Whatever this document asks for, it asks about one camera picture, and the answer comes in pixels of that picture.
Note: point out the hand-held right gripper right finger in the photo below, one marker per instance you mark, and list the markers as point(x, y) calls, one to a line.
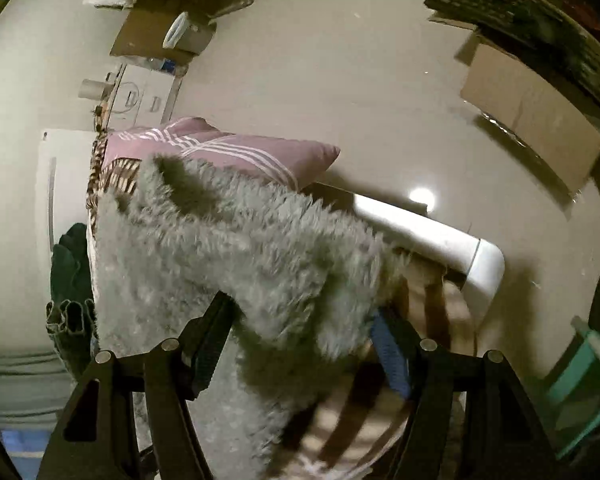
point(391, 355)

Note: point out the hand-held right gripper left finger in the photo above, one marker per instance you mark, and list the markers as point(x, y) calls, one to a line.
point(211, 340)

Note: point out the brown striped blanket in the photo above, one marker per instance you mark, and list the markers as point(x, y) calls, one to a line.
point(380, 435)

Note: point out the dark green cloth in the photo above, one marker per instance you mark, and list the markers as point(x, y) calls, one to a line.
point(70, 285)

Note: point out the pink striped pillow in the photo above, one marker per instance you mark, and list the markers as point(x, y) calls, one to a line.
point(215, 147)

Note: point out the teal plastic stool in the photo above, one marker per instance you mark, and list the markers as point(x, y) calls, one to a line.
point(587, 385)

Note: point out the white storage box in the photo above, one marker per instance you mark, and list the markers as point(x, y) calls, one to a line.
point(140, 97)

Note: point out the white paper roll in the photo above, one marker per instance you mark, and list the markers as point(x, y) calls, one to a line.
point(94, 89)

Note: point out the large cardboard box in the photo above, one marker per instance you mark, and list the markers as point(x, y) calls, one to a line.
point(530, 105)

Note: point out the roll of tape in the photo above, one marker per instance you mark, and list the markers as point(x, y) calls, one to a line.
point(176, 30)

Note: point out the flat cardboard sheet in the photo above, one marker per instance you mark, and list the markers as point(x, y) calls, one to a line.
point(155, 30)

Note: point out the black keyboard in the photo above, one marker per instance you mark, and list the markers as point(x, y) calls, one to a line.
point(525, 25)

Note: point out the white bed frame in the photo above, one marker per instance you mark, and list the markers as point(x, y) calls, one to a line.
point(440, 245)

